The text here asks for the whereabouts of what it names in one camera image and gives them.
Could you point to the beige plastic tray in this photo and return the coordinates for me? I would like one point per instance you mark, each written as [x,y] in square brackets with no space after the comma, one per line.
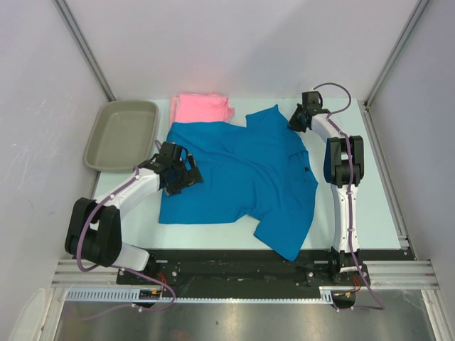
[122,136]

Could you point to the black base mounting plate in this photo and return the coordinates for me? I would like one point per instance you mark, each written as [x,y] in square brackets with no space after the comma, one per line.
[253,274]

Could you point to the aluminium corner post left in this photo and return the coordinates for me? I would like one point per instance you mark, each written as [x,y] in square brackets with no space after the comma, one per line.
[83,46]

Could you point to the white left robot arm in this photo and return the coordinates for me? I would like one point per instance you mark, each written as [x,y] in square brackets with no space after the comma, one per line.
[94,235]

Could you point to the pink folded t shirt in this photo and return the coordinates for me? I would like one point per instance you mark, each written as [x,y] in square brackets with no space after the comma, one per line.
[194,108]

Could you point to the blue t shirt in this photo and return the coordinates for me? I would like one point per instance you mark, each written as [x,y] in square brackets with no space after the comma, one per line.
[261,169]

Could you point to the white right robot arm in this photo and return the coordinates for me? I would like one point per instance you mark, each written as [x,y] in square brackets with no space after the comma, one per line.
[343,170]

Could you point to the aluminium corner post right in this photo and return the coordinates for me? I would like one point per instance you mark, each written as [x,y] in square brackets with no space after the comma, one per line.
[398,48]

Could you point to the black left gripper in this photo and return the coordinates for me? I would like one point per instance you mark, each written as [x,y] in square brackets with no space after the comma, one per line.
[190,177]

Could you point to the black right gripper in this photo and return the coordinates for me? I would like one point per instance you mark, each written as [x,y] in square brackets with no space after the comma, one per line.
[293,123]

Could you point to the white slotted cable duct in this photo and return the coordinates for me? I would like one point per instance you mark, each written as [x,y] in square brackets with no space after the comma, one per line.
[135,295]

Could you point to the aluminium corner post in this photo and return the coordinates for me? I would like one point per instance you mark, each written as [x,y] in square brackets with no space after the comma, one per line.
[398,48]
[83,46]

